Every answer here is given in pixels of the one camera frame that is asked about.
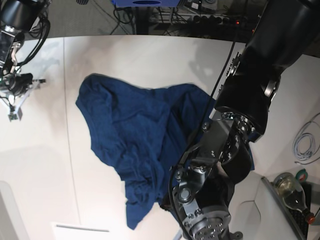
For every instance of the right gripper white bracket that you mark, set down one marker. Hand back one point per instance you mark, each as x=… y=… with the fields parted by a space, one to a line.
x=14 y=91

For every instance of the dark blue t-shirt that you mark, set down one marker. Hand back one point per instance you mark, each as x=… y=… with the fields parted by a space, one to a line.
x=141 y=133

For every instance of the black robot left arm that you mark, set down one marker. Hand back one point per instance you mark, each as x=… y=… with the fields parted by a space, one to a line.
x=218 y=157

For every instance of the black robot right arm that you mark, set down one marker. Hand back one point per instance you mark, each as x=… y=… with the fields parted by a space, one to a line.
x=19 y=18

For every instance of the blue plastic crate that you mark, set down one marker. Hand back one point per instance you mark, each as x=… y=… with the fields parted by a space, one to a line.
x=146 y=3

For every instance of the black power strip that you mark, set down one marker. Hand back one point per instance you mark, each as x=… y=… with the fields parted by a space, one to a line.
x=207 y=20

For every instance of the clear glass bottle red cap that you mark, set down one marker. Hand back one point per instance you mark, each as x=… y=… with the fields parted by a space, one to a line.
x=293 y=195

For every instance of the green tape roll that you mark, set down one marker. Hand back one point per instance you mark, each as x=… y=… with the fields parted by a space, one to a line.
x=302 y=175

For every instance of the black table leg post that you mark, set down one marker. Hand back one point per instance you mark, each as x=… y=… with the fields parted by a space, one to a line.
x=142 y=17

